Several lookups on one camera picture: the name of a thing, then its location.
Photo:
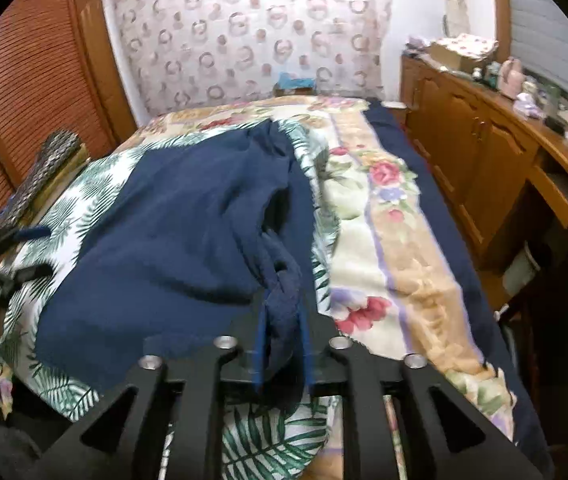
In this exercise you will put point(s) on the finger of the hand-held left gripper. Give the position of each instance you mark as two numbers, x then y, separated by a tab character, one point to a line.
29	234
34	273

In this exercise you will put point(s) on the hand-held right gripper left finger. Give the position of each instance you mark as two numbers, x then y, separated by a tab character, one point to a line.
262	345

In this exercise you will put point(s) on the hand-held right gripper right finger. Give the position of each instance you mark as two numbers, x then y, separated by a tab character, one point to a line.
307	355

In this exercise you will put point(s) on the navy t-shirt with orange print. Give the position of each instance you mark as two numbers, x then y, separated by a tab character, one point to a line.
164	260

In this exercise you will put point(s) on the leaf print blanket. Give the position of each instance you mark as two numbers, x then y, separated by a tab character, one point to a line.
89	190

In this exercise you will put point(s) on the dotted pattern cushion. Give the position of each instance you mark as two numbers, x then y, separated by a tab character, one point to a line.
56	157

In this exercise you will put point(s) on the floral blanket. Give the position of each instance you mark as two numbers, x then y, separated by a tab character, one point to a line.
363	240

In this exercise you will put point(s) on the wooden louvered wardrobe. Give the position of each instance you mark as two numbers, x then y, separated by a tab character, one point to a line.
29	85

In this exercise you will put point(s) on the navy bed sheet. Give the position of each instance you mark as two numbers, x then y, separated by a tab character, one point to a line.
438	185

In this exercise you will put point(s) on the grey trash bin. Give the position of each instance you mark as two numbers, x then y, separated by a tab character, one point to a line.
518	270

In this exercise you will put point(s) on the blue item by headboard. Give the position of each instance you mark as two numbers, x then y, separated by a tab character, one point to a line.
294	82

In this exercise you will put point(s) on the wooden cabinet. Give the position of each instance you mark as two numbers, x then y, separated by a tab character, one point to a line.
483	145

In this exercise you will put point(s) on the circle pattern headboard cloth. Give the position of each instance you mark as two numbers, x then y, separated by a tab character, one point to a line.
244	35

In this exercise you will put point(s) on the purple tissue pack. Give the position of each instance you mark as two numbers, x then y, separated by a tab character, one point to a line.
526	105

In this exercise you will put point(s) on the box with floral cloth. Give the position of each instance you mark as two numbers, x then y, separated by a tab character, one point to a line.
458	49

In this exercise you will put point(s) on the window blind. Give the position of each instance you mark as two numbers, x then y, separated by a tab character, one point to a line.
538	15

